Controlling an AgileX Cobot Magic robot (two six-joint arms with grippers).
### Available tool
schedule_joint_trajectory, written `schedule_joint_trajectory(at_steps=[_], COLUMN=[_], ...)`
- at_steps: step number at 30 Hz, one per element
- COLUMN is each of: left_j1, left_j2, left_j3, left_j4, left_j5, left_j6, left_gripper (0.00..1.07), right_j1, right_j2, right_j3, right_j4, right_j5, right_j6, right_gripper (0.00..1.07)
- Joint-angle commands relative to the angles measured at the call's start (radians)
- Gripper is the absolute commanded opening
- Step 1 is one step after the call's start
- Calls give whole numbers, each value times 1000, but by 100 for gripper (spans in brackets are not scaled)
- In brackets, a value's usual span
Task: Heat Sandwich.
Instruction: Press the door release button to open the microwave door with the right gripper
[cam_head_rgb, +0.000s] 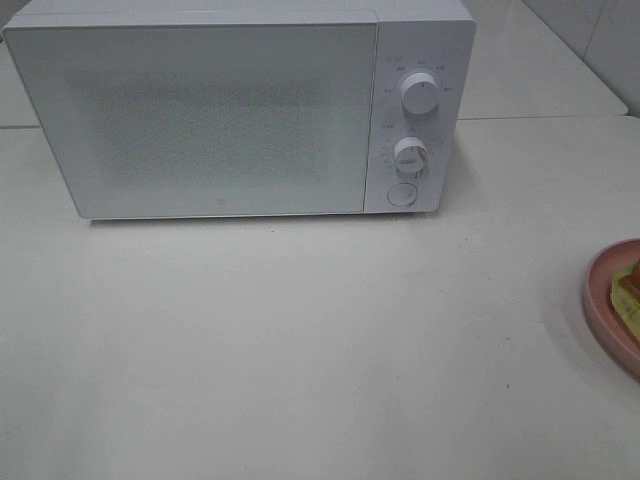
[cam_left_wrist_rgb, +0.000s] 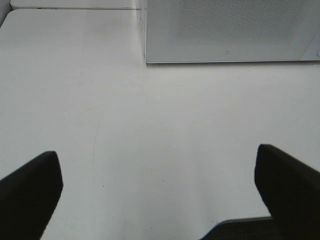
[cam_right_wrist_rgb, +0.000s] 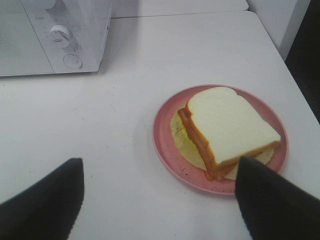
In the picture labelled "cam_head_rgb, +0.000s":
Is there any toast sandwich with lettuce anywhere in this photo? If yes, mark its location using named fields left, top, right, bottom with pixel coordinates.
left=610, top=262, right=639, bottom=339

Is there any upper white power knob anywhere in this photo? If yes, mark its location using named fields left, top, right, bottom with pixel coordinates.
left=399, top=70, right=442, bottom=115

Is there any white microwave door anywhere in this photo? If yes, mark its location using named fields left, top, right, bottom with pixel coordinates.
left=5, top=24, right=376, bottom=219

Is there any round door release button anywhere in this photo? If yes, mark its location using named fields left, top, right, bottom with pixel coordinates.
left=387, top=183, right=418, bottom=207

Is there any pink round plate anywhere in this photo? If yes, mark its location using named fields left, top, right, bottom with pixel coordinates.
left=582, top=238, right=639, bottom=380

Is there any lower white timer knob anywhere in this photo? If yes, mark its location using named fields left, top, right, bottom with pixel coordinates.
left=393, top=137, right=428, bottom=175

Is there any white microwave oven body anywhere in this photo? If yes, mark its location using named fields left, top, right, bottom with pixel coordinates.
left=2, top=1, right=476, bottom=218

